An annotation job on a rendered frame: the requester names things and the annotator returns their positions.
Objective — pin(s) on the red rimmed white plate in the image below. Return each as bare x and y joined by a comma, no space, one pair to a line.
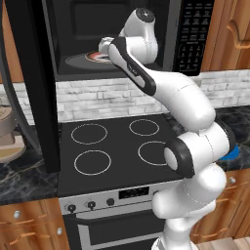
92,57

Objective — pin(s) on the wooden wall cupboard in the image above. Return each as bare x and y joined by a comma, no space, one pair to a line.
11,49

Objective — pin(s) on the wooden base cupboard front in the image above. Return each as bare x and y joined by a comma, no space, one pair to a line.
232,208
32,228

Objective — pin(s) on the dark round microwave turntable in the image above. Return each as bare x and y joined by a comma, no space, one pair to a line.
76,62

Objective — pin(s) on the silver round cupboard knob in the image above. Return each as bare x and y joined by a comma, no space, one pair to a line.
232,179
16,214
59,231

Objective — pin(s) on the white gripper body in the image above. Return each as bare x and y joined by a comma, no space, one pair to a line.
104,45

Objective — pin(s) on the black microwave door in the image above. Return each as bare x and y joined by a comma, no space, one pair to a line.
35,81

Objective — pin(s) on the black oven door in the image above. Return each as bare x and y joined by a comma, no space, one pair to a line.
114,232

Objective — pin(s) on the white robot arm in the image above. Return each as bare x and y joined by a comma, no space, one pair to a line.
188,101

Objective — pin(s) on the black hob with rings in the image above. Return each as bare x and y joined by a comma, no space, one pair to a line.
114,162

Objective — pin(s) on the wooden wall cupboard door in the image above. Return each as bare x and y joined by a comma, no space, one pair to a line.
221,35

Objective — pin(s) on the black oven knob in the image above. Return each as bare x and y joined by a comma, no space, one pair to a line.
91,204
110,201
71,207

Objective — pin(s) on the blue round item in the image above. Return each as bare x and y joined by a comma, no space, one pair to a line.
231,154

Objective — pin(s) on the steel oven control panel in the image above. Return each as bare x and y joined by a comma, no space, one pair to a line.
97,200

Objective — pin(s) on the black microwave oven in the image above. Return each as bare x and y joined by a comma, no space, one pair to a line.
192,32

